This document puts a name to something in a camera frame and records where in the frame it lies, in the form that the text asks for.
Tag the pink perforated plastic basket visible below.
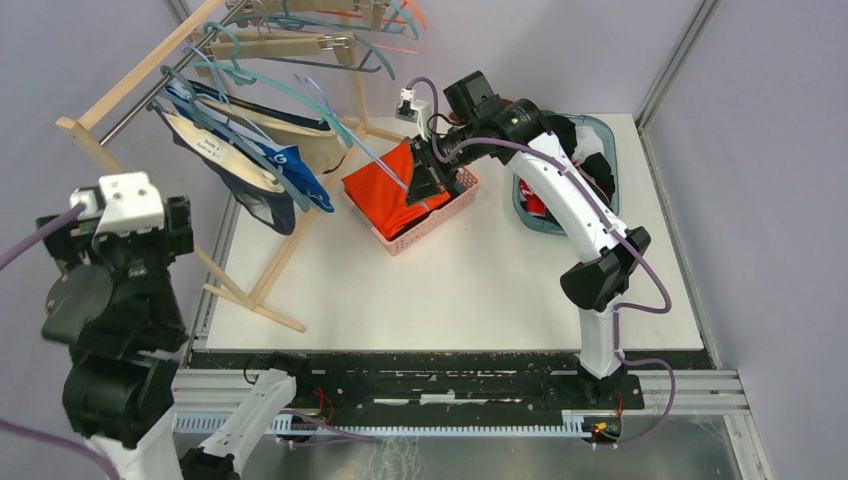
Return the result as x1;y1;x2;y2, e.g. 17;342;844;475
342;168;481;256

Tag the beige navy-trimmed underwear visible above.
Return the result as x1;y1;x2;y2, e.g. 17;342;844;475
190;80;346;174

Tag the cream navy labelled underwear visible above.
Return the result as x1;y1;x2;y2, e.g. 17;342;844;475
157;110;296;236

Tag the wooden clothes rack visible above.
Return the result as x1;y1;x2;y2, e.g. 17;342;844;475
56;0;409;334

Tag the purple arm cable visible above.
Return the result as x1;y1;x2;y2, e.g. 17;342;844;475
0;203;124;480
405;76;677;448

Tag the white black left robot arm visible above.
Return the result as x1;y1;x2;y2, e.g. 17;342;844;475
36;196;315;479

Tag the orange plastic hanger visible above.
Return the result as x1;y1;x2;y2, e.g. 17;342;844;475
281;0;429;56

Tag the red white garment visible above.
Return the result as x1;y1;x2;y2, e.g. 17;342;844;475
518;179;547;218

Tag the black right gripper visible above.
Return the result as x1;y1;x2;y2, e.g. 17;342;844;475
404;122;482;206

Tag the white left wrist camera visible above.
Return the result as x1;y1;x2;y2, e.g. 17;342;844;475
69;171;165;236

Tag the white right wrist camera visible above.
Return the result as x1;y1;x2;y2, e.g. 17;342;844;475
395;88;432;139

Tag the orange folded garment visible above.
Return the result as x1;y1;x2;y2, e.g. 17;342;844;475
342;141;451;240

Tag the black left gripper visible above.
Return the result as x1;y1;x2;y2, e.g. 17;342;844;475
44;188;196;333

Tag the white garment in basket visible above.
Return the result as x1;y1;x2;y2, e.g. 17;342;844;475
571;125;605;165

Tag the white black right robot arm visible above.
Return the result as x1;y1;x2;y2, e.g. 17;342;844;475
396;71;651;408

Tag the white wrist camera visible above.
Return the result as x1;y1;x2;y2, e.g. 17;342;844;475
395;88;432;139
69;171;165;236

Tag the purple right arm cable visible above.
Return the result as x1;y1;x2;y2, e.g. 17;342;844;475
405;76;677;448

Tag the teal plastic hanger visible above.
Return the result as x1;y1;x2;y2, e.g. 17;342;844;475
198;21;356;147

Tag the wooden clip hanger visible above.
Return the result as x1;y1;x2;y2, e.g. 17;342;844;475
200;31;358;66

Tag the light blue wire hanger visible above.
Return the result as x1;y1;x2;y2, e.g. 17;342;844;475
294;74;432;210

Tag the blue white-lettered underwear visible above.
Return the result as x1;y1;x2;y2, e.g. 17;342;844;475
162;82;336;216

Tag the black garment in basket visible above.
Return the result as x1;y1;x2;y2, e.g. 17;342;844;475
547;115;616;206

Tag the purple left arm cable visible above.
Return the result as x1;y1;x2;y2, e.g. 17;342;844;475
0;203;124;480

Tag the teal oval laundry basket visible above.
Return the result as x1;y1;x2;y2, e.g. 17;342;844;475
512;111;620;236

